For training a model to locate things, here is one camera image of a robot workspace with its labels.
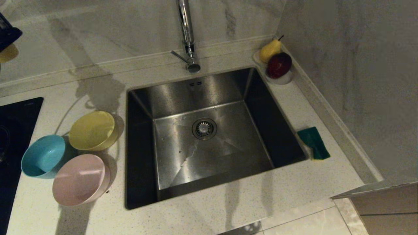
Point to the yellow pear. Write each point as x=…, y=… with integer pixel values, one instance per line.
x=269, y=50

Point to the green yellow sponge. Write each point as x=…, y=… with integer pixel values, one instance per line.
x=313, y=142

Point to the yellow plastic bowl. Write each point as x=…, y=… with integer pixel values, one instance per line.
x=93, y=130

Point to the black induction cooktop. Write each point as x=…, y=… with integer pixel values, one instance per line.
x=14, y=130

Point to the dark red apple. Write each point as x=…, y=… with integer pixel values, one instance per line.
x=278, y=65

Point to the stainless steel sink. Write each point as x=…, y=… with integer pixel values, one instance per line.
x=228, y=147

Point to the round metal drain strainer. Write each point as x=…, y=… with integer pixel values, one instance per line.
x=204, y=129

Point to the blue plastic bowl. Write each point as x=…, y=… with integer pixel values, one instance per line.
x=44, y=156

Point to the chrome faucet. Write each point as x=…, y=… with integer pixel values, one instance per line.
x=186, y=32

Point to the orange detergent bottle yellow cap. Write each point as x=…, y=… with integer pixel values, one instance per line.
x=8, y=54

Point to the small white dish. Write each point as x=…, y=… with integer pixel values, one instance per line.
x=281, y=80

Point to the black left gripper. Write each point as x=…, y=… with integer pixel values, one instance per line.
x=8, y=34

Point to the pink plastic bowl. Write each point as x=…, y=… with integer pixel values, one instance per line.
x=80, y=179

